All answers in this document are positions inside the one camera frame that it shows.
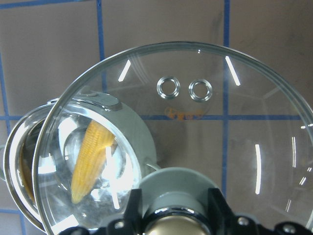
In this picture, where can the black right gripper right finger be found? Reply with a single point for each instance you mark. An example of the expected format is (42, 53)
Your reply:
(223, 221)

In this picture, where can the yellow corn cob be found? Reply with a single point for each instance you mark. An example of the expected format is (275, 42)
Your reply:
(91, 158)

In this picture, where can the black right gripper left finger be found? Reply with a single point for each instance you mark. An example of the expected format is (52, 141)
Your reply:
(131, 223)

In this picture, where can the glass pot lid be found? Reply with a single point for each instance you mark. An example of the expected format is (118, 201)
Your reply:
(218, 119)

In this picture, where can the pale green steel pot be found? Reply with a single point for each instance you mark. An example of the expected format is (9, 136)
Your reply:
(41, 187)

